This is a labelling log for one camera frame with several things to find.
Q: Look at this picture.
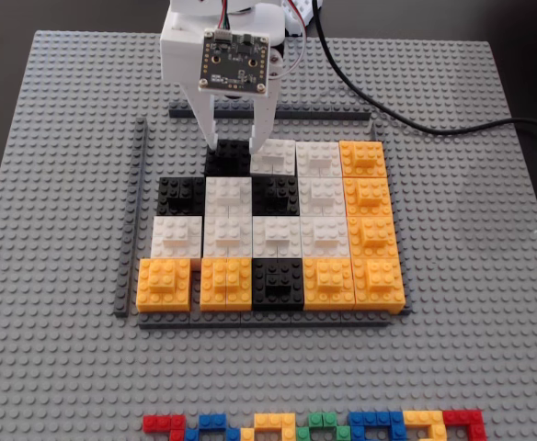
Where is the grey studded baseplate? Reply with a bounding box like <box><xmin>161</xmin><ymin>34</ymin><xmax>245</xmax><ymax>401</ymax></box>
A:
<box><xmin>0</xmin><ymin>29</ymin><xmax>537</xmax><ymax>441</ymax></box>

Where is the black cable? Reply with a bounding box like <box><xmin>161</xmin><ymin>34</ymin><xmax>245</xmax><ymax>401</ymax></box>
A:
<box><xmin>311</xmin><ymin>0</ymin><xmax>537</xmax><ymax>137</ymax></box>

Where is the black brick cube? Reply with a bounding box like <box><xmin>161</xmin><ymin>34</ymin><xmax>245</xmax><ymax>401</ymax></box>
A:
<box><xmin>251</xmin><ymin>257</ymin><xmax>306</xmax><ymax>312</ymax></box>
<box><xmin>156</xmin><ymin>175</ymin><xmax>207</xmax><ymax>218</ymax></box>
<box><xmin>203</xmin><ymin>138</ymin><xmax>254</xmax><ymax>178</ymax></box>
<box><xmin>251</xmin><ymin>174</ymin><xmax>302</xmax><ymax>217</ymax></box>

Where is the green brick letter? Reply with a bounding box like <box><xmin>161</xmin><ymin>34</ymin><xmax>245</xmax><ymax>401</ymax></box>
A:
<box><xmin>295</xmin><ymin>411</ymin><xmax>352</xmax><ymax>441</ymax></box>

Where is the coloured wire bundle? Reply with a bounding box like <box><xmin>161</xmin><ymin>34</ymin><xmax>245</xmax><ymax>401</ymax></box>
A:
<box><xmin>213</xmin><ymin>0</ymin><xmax>234</xmax><ymax>43</ymax></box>

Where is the yellow brick cube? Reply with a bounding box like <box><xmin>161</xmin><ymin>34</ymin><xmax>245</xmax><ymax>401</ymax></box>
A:
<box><xmin>199</xmin><ymin>256</ymin><xmax>255</xmax><ymax>313</ymax></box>
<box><xmin>135</xmin><ymin>257</ymin><xmax>193</xmax><ymax>314</ymax></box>
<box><xmin>302</xmin><ymin>257</ymin><xmax>358</xmax><ymax>313</ymax></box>
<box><xmin>338</xmin><ymin>140</ymin><xmax>389</xmax><ymax>180</ymax></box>
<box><xmin>352</xmin><ymin>257</ymin><xmax>408</xmax><ymax>316</ymax></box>
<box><xmin>346</xmin><ymin>215</ymin><xmax>400</xmax><ymax>261</ymax></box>
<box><xmin>341</xmin><ymin>176</ymin><xmax>394</xmax><ymax>219</ymax></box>

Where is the white brick cube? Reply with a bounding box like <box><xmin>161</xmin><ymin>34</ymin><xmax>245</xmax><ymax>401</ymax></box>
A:
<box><xmin>204</xmin><ymin>175</ymin><xmax>254</xmax><ymax>218</ymax></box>
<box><xmin>298</xmin><ymin>176</ymin><xmax>348</xmax><ymax>219</ymax></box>
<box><xmin>150</xmin><ymin>215</ymin><xmax>204</xmax><ymax>260</ymax></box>
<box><xmin>249</xmin><ymin>137</ymin><xmax>296</xmax><ymax>176</ymax></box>
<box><xmin>300</xmin><ymin>215</ymin><xmax>352</xmax><ymax>260</ymax></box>
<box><xmin>251</xmin><ymin>215</ymin><xmax>304</xmax><ymax>260</ymax></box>
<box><xmin>294</xmin><ymin>141</ymin><xmax>343</xmax><ymax>179</ymax></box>
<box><xmin>201</xmin><ymin>215</ymin><xmax>255</xmax><ymax>260</ymax></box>

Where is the blue brick letter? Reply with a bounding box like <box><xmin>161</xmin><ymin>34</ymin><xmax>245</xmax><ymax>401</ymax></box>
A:
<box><xmin>348</xmin><ymin>410</ymin><xmax>408</xmax><ymax>441</ymax></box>
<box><xmin>185</xmin><ymin>413</ymin><xmax>242</xmax><ymax>441</ymax></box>

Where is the thin white wire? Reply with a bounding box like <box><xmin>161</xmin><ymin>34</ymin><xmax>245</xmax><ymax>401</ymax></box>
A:
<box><xmin>275</xmin><ymin>20</ymin><xmax>310</xmax><ymax>80</ymax></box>

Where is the yellow brick letter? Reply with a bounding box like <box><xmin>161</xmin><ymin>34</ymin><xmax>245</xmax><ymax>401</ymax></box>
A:
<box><xmin>240</xmin><ymin>413</ymin><xmax>298</xmax><ymax>441</ymax></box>
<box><xmin>403</xmin><ymin>409</ymin><xmax>449</xmax><ymax>441</ymax></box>

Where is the black camera circuit board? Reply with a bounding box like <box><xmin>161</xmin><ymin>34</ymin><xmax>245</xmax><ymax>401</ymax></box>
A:
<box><xmin>198</xmin><ymin>28</ymin><xmax>270</xmax><ymax>99</ymax></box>

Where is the red brick letter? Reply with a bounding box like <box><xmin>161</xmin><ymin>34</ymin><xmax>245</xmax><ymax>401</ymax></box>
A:
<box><xmin>142</xmin><ymin>413</ymin><xmax>188</xmax><ymax>441</ymax></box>
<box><xmin>442</xmin><ymin>409</ymin><xmax>487</xmax><ymax>441</ymax></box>

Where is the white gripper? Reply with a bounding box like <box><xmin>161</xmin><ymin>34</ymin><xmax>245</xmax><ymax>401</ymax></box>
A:
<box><xmin>159</xmin><ymin>0</ymin><xmax>288</xmax><ymax>155</ymax></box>

